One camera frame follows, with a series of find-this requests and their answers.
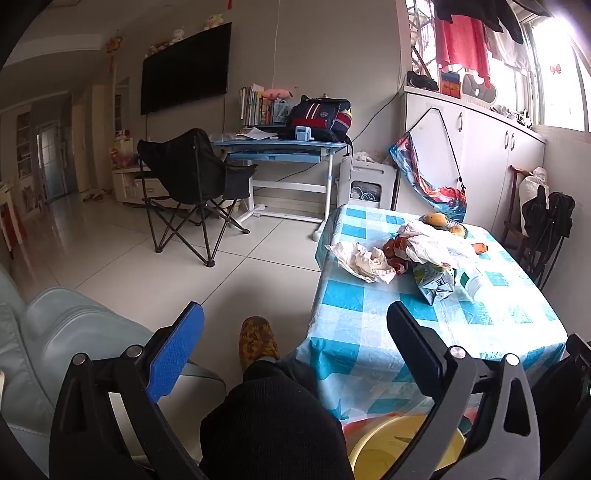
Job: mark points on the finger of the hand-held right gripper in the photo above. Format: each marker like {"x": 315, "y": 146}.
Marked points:
{"x": 581, "y": 353}

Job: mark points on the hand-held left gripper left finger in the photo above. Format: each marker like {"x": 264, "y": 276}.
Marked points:
{"x": 178, "y": 350}

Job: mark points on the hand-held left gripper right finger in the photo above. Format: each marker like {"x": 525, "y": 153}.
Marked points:
{"x": 413, "y": 350}

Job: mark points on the snack packet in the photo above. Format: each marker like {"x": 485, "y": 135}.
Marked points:
{"x": 431, "y": 284}

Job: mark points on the clear plastic bottle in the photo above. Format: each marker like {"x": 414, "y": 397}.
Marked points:
{"x": 480, "y": 286}

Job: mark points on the white paper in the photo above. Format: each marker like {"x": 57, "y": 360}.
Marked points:
{"x": 360, "y": 265}

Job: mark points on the yellow plastic basin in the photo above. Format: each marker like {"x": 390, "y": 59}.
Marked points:
{"x": 392, "y": 452}

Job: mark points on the short carrot piece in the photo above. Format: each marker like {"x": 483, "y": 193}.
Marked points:
{"x": 480, "y": 248}

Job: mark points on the blue checkered tablecloth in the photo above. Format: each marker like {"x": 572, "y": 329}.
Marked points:
{"x": 369, "y": 332}

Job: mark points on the knitted slipper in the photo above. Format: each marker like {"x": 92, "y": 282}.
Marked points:
{"x": 257, "y": 339}

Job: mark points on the pale blue sofa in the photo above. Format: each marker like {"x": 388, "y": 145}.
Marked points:
{"x": 55, "y": 323}

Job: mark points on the wooden chair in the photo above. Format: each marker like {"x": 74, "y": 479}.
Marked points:
{"x": 512, "y": 230}

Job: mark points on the white television stand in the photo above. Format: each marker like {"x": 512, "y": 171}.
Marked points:
{"x": 124, "y": 184}

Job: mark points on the white sack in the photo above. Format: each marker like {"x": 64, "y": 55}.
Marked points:
{"x": 535, "y": 182}

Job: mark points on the black folding camping chair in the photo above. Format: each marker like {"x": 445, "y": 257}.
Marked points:
{"x": 184, "y": 161}

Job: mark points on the pink toy box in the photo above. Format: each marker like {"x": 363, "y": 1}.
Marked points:
{"x": 122, "y": 152}

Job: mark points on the white storage cabinet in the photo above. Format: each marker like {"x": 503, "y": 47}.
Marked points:
{"x": 480, "y": 152}

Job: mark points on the blue study desk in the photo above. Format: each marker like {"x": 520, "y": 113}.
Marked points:
{"x": 277, "y": 148}

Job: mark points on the glass door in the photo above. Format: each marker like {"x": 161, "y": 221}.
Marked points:
{"x": 48, "y": 161}

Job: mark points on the papers on desk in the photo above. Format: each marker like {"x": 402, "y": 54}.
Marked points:
{"x": 256, "y": 134}

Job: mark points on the blue pencil sharpener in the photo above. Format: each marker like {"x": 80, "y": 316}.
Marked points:
{"x": 302, "y": 133}

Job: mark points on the small white shoes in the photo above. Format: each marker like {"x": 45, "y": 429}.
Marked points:
{"x": 512, "y": 113}

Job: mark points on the dark striped backpack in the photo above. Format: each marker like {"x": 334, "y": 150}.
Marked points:
{"x": 318, "y": 117}

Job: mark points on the row of books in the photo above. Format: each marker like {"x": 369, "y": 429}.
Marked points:
{"x": 251, "y": 106}

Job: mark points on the window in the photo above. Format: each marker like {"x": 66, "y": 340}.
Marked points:
{"x": 554, "y": 92}

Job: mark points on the orange picture box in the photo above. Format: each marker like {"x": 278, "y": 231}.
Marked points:
{"x": 450, "y": 85}

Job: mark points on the black shoes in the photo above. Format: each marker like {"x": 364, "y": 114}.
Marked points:
{"x": 421, "y": 81}

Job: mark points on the grey seat cushion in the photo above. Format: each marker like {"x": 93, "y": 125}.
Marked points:
{"x": 480, "y": 87}

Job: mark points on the pink plush toy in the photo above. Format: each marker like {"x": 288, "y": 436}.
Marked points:
{"x": 277, "y": 93}

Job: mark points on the black television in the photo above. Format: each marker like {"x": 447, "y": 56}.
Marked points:
{"x": 184, "y": 69}

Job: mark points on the red bow window sticker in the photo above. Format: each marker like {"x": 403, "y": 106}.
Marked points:
{"x": 556, "y": 68}

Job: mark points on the grey hanging garment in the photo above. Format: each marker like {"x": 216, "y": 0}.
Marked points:
{"x": 508, "y": 50}

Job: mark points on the red hanging garment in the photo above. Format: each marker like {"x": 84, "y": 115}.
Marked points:
{"x": 461, "y": 41}

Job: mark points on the black hanging garment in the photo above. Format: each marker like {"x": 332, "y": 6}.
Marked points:
{"x": 485, "y": 11}

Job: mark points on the red wall ornament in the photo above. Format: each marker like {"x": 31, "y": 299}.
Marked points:
{"x": 114, "y": 46}

